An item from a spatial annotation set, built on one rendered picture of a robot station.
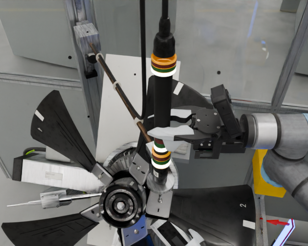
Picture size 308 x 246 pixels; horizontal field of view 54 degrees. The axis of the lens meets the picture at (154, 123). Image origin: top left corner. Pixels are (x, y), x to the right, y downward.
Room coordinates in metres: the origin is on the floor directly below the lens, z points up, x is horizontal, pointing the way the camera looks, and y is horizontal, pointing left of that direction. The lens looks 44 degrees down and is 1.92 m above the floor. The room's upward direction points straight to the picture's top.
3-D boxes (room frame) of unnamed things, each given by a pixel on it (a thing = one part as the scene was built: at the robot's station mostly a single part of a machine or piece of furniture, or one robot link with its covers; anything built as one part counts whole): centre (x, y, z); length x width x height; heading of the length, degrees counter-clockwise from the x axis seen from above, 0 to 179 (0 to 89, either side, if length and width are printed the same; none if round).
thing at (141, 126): (0.72, 0.11, 1.37); 0.54 x 0.01 x 0.01; 25
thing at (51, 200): (0.51, 0.32, 1.08); 0.07 x 0.04 x 0.06; 90
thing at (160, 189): (0.45, -0.01, 1.33); 0.09 x 0.07 x 0.10; 25
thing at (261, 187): (0.66, -0.42, 1.02); 0.16 x 0.10 x 0.11; 170
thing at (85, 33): (1.01, 0.25, 1.37); 0.10 x 0.07 x 0.08; 25
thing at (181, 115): (0.47, -0.03, 1.46); 0.09 x 0.03 x 0.06; 81
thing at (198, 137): (0.41, -0.08, 1.49); 0.09 x 0.05 x 0.02; 98
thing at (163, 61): (0.44, -0.02, 1.63); 0.04 x 0.04 x 0.03
